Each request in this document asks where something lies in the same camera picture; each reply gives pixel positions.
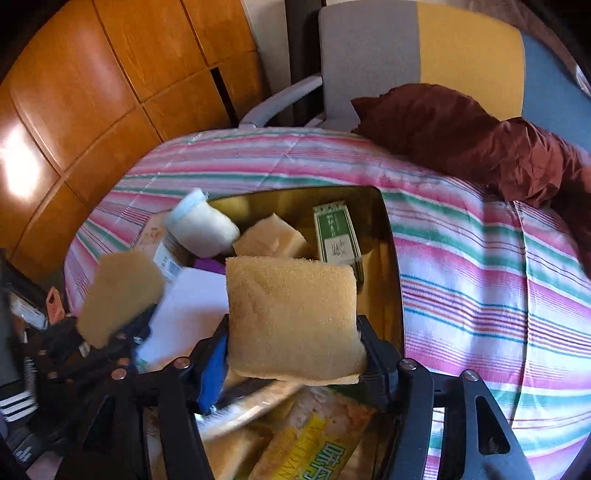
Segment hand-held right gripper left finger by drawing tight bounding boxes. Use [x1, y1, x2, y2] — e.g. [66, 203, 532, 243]
[54, 315, 230, 480]

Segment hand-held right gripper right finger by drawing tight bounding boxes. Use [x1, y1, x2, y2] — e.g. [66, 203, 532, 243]
[356, 315, 530, 480]

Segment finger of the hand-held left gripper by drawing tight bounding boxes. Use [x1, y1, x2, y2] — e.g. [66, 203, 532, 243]
[45, 305, 158, 385]
[27, 322, 89, 360]

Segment large notched tan sponge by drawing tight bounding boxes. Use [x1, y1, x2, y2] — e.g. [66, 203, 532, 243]
[76, 250, 166, 349]

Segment white foam block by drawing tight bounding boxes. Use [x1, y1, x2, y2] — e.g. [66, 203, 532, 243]
[137, 267, 230, 370]

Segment yellow green snack packet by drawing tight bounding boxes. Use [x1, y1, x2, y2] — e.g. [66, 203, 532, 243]
[249, 385, 377, 480]

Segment coarse yellow sponge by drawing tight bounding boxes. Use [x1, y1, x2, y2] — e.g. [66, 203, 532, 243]
[225, 256, 368, 386]

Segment maroon gold-lined gift box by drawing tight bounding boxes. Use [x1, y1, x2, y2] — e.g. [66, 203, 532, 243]
[139, 185, 407, 480]

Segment small smooth tan sponge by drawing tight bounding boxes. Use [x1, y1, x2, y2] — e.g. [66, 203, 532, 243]
[232, 212, 309, 260]

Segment orange tag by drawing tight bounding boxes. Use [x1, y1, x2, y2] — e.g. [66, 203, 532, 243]
[45, 287, 64, 325]

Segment black white-striped pants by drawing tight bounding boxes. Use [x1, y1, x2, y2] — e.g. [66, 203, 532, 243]
[0, 388, 40, 425]

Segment purple packet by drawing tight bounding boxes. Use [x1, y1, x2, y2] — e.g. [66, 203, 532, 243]
[193, 257, 227, 274]

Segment striped bedsheet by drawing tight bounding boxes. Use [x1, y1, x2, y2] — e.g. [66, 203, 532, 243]
[65, 129, 591, 480]

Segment green white box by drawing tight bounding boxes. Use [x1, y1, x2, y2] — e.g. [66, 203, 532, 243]
[312, 200, 365, 283]

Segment wooden wardrobe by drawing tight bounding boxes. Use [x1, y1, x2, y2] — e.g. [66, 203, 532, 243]
[0, 0, 278, 287]

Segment maroon padded jacket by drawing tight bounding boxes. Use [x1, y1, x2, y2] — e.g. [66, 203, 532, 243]
[351, 83, 591, 282]

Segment grey yellow blue chair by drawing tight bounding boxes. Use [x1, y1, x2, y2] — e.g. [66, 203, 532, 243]
[238, 0, 591, 139]

